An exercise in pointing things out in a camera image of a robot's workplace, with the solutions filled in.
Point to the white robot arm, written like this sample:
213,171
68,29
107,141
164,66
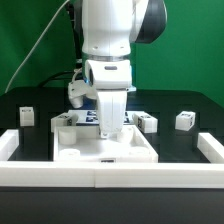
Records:
108,29

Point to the white square tabletop part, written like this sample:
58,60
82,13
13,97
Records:
84,144

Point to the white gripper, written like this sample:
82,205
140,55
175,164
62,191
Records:
109,76

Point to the apriltag base sheet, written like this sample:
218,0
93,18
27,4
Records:
89,117

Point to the white u-shaped obstacle fence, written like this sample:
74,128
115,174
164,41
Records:
103,175

